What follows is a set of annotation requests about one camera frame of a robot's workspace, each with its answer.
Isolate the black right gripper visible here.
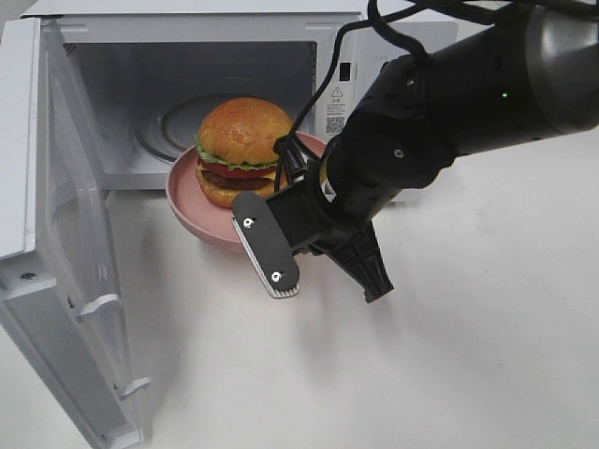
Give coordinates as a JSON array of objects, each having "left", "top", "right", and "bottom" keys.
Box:
[{"left": 232, "top": 156, "right": 394, "bottom": 303}]

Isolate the pink round plate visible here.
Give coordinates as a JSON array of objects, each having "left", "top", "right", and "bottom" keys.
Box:
[{"left": 165, "top": 131, "right": 328, "bottom": 255}]

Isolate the burger with lettuce and tomato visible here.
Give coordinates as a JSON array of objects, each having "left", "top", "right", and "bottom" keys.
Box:
[{"left": 196, "top": 96, "right": 293, "bottom": 209}]

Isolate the white microwave door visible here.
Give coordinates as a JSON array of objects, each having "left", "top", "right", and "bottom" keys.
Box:
[{"left": 1, "top": 17, "right": 150, "bottom": 448}]

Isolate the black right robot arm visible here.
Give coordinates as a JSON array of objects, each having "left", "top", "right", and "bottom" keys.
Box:
[{"left": 232, "top": 1, "right": 598, "bottom": 302}]

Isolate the white microwave oven body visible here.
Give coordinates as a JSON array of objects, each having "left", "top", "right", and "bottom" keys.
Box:
[{"left": 20, "top": 0, "right": 460, "bottom": 207}]

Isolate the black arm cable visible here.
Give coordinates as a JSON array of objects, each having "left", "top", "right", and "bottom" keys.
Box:
[{"left": 273, "top": 0, "right": 534, "bottom": 193}]

